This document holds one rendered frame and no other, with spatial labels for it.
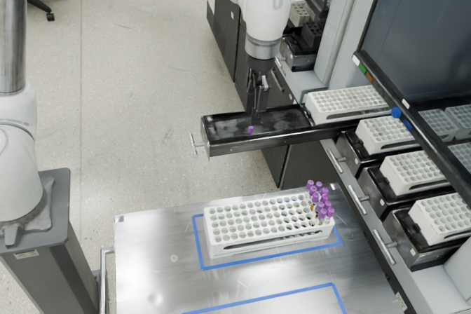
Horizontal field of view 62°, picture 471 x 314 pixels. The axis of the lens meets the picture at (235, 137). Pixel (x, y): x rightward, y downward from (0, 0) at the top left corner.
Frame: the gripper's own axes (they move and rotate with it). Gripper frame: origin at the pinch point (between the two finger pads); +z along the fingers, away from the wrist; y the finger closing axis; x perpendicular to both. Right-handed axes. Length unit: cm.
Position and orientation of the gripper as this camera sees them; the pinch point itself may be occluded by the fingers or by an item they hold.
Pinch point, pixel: (253, 110)
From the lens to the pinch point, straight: 115.7
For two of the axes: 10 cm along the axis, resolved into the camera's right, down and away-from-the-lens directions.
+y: -2.6, -7.1, 6.6
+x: -9.6, 1.4, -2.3
